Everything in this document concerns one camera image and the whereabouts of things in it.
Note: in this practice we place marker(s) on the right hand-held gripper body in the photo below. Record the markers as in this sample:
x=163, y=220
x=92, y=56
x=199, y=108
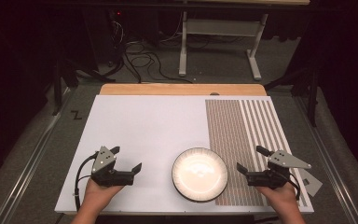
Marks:
x=273, y=177

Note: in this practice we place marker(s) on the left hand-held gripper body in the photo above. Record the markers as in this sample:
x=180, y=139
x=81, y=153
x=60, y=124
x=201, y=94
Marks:
x=105, y=169

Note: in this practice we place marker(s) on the person's right hand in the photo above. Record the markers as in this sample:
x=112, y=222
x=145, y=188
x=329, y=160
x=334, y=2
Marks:
x=279, y=196

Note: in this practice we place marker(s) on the person's left hand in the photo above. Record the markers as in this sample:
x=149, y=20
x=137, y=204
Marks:
x=101, y=194

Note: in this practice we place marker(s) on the white board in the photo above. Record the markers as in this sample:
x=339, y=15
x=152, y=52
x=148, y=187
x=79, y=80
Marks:
x=149, y=133

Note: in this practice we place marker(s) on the striped patterned mat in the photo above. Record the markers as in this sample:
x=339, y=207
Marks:
x=230, y=130

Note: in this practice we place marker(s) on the dark round table grommet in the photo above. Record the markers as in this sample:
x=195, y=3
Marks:
x=214, y=93

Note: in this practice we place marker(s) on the black metal stand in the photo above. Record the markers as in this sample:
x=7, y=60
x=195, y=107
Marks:
x=71, y=74
x=310, y=90

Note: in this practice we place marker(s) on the wooden table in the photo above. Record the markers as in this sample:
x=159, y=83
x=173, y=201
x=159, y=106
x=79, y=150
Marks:
x=180, y=89

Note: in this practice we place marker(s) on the black equipment box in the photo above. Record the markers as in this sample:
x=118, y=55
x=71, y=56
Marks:
x=104, y=34

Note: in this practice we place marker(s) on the metal floor rail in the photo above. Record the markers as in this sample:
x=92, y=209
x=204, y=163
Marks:
x=326, y=161
x=34, y=155

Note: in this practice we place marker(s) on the white metal table frame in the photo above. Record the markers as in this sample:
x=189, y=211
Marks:
x=220, y=27

